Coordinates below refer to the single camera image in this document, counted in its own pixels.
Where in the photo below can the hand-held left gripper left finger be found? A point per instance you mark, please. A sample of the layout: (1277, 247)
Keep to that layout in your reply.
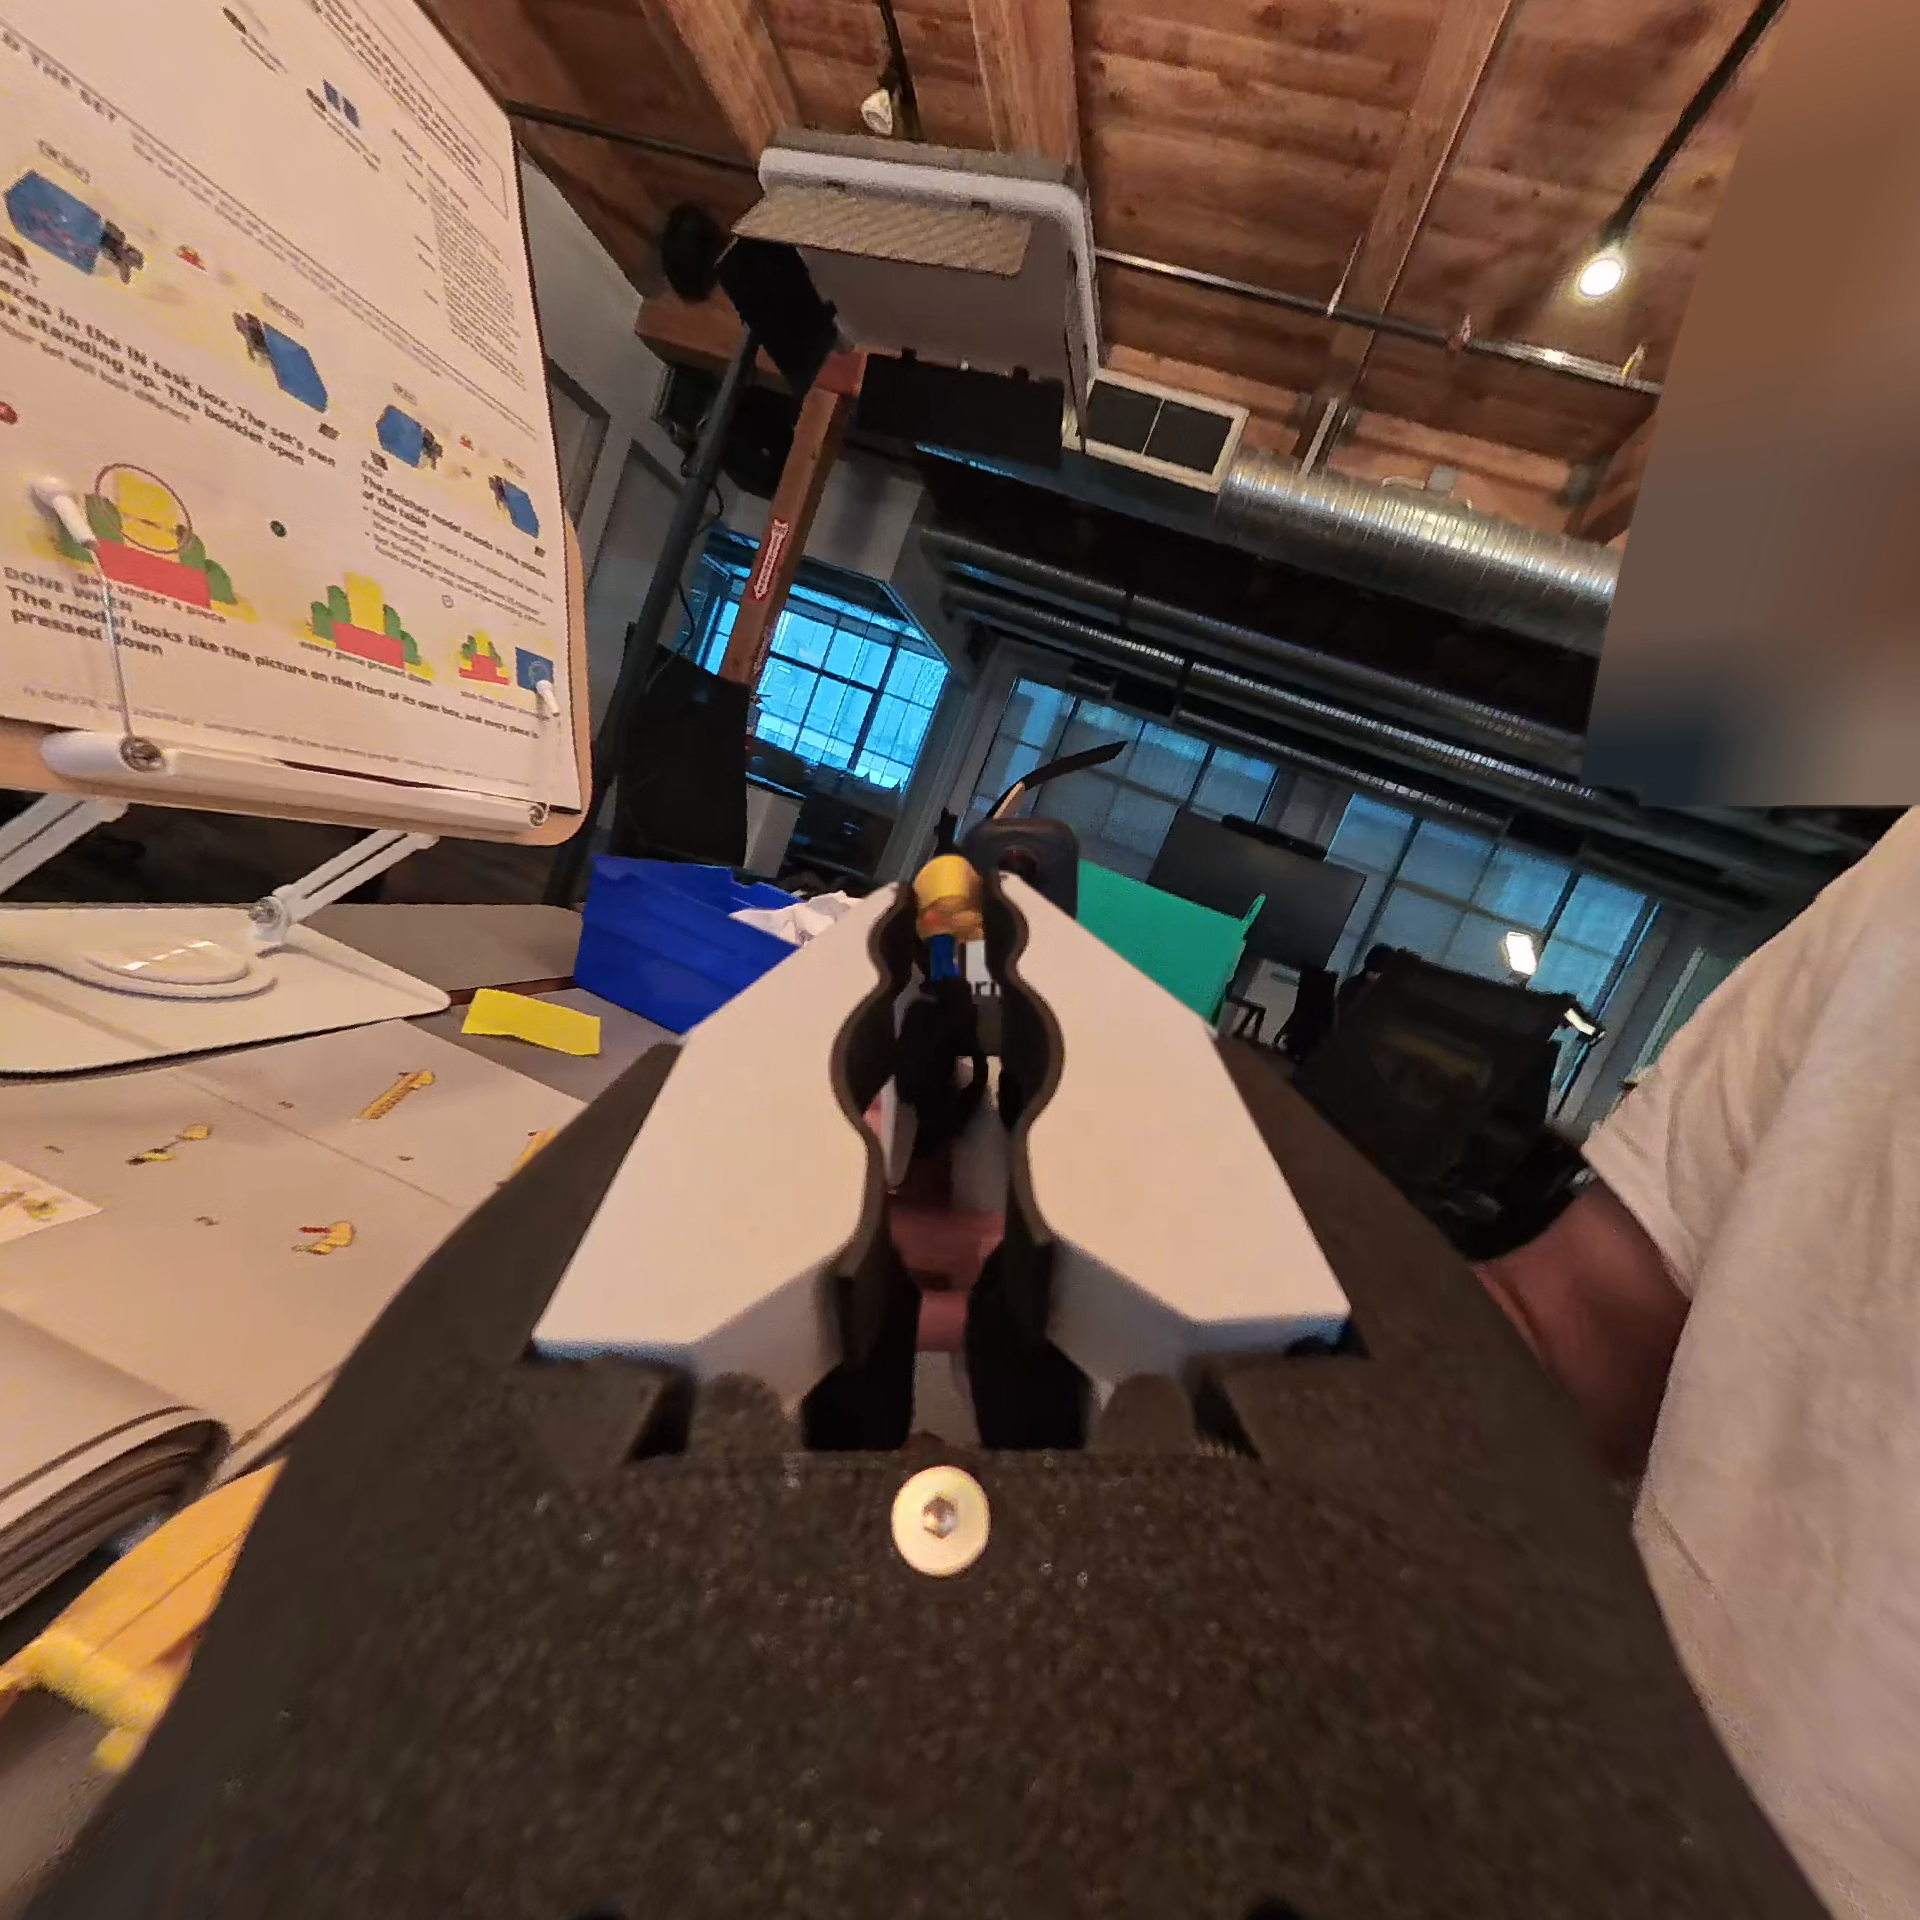
(704, 1201)

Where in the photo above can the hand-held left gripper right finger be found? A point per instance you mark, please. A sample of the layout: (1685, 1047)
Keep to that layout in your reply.
(1184, 1201)

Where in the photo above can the instruction booklet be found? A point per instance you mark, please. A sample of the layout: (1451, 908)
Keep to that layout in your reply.
(225, 1231)

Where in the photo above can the person's right forearm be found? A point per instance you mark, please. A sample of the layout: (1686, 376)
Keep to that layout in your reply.
(1589, 1306)

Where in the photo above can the grey desk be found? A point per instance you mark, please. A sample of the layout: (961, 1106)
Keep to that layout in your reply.
(481, 944)

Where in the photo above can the person's right hand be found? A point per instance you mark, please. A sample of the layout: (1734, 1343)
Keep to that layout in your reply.
(937, 1277)

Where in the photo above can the green sheet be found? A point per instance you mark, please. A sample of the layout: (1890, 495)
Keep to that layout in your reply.
(1170, 937)

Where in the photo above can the crumpled white paper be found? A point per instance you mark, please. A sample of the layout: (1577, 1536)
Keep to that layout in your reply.
(802, 918)

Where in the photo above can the yellow paper sheet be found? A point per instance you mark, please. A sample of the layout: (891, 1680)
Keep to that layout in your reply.
(533, 1023)

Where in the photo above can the blue plastic bin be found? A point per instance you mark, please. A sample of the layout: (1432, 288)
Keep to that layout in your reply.
(644, 944)

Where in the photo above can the dark flat panel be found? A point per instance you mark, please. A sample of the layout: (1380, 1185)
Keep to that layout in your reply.
(681, 765)

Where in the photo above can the brown pipe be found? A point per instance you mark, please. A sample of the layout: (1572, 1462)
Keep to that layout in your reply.
(796, 495)

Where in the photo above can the white vent grille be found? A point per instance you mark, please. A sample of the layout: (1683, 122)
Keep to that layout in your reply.
(1161, 429)

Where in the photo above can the white clipboard stand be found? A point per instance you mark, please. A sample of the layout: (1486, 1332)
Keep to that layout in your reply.
(181, 960)

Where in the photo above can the white ceiling heater unit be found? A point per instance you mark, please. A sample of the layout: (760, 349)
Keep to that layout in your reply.
(930, 285)

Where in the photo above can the yellow toy car model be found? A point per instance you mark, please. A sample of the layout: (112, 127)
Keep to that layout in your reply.
(134, 1605)

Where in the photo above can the ceiling spot lamp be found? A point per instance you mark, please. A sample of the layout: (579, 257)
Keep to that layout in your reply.
(1600, 276)
(877, 105)

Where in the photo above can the printed paper sheet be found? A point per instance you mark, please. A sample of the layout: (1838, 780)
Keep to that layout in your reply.
(300, 450)

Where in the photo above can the black wall screen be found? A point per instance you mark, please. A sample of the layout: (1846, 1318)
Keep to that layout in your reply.
(1259, 885)

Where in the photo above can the wide wall window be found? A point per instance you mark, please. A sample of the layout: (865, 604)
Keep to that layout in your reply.
(1500, 885)

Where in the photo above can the silver ventilation duct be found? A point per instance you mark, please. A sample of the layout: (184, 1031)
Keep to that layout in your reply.
(1425, 548)

